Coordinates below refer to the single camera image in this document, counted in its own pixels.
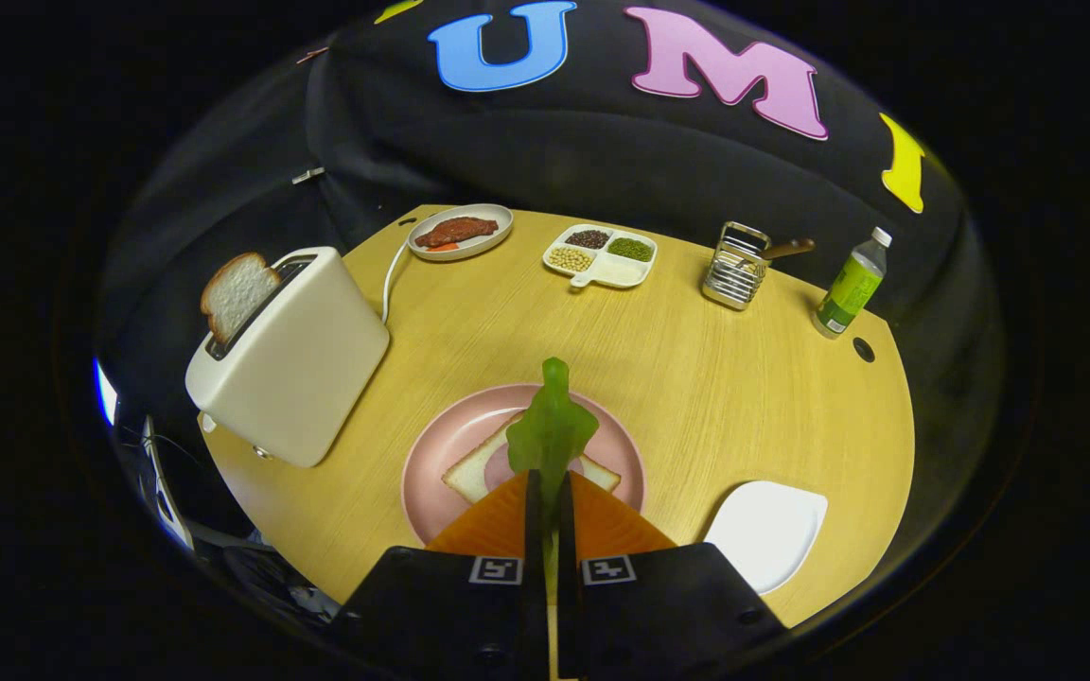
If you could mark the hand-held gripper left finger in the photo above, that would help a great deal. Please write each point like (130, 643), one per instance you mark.
(455, 615)

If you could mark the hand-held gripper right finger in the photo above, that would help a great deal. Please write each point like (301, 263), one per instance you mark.
(668, 610)

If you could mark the green lettuce leaf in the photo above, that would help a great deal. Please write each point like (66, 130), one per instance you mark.
(553, 426)

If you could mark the toasted bread slice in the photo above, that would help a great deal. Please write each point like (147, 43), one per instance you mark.
(237, 293)

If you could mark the square white plate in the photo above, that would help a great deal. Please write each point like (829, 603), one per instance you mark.
(767, 534)

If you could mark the bread slice with ham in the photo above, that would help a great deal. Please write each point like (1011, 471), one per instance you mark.
(469, 473)

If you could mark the pink plate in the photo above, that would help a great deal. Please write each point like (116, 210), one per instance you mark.
(450, 435)

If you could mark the white toaster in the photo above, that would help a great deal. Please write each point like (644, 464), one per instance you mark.
(299, 378)

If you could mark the white device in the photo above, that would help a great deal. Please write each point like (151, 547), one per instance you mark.
(167, 492)

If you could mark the white divided condiment dish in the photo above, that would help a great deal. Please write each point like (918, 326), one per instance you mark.
(616, 271)

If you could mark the green label plastic bottle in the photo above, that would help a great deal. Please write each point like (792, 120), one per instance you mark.
(850, 288)

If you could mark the brown steak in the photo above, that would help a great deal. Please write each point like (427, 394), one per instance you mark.
(458, 230)

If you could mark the round white plate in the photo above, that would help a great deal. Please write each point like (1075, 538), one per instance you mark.
(498, 222)

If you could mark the bright screen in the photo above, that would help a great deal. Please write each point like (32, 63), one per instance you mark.
(105, 392)

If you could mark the black backdrop cloth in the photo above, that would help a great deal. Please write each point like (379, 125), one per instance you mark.
(602, 161)

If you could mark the white cloth clip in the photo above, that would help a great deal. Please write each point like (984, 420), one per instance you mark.
(308, 175)

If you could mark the red cloth clip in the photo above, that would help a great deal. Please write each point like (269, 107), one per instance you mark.
(312, 55)

